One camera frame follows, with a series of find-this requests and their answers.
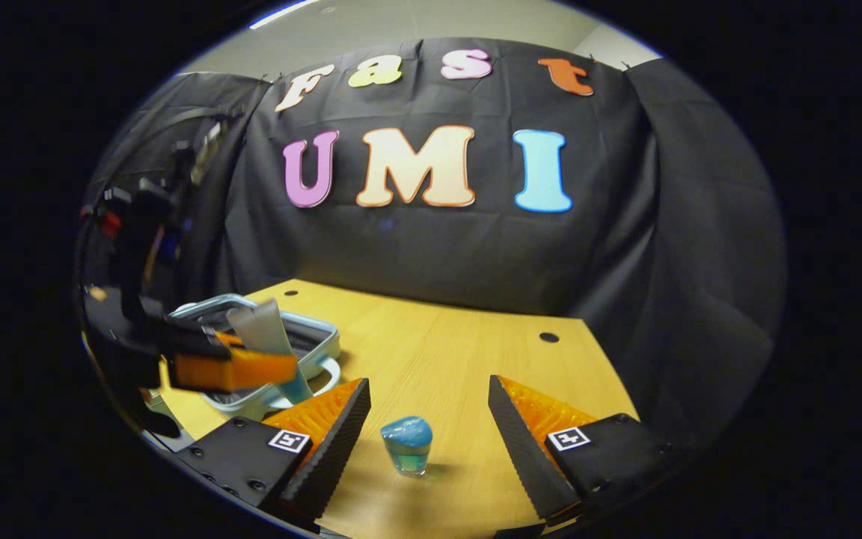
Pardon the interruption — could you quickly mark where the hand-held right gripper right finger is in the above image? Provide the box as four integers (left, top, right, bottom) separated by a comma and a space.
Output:
488, 374, 695, 525

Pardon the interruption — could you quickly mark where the translucent tube with blue cap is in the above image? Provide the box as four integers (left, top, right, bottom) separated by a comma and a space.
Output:
226, 298, 314, 406

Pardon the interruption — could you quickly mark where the blue cream jar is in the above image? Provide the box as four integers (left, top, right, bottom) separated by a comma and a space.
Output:
380, 415, 434, 478

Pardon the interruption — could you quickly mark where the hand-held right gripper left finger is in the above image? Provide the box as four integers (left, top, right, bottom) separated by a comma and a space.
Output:
175, 377, 373, 525

